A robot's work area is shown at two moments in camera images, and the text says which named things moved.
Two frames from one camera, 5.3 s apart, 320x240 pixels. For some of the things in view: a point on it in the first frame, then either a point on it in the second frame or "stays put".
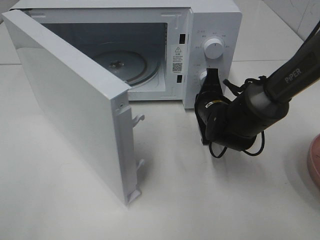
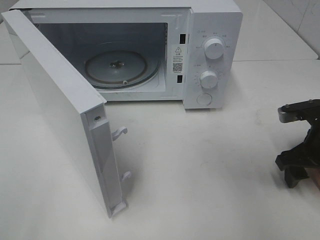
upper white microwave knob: (213, 48) stays put
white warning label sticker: (178, 59) stays put
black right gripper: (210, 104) to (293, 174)
